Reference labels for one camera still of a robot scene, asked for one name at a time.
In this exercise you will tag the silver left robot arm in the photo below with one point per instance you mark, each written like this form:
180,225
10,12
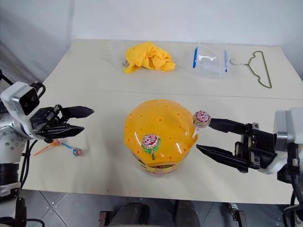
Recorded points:
9,142

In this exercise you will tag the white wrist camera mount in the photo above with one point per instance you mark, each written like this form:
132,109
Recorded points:
16,97
286,127

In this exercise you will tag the rusty metal bracket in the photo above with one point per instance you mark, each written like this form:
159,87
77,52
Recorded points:
105,218
236,215

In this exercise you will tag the yellow domed lollipop jar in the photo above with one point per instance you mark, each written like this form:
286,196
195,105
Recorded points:
163,123

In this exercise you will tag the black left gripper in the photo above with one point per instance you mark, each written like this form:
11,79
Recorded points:
45,118

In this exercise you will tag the pink lollipop green stick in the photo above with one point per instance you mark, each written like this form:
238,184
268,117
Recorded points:
150,142

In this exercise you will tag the clear box blue clips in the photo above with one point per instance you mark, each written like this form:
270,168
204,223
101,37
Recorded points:
209,63

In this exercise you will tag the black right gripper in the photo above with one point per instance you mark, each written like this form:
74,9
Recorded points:
260,146

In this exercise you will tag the pink lollipop white stick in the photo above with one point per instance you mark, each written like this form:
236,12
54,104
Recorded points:
202,117

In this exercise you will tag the lollipop orange stick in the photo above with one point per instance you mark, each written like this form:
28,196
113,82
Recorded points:
46,149

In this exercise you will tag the dark rounded shape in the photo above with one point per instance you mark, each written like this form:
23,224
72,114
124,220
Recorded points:
154,215

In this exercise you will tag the crumpled yellow cloth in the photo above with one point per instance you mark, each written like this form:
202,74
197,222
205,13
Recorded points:
149,56

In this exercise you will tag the small lollipop blue stick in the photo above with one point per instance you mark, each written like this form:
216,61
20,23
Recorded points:
77,152

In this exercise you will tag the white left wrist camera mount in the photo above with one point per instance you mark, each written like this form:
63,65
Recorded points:
16,97

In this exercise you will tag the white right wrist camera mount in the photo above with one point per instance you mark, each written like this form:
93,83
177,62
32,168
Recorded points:
286,127

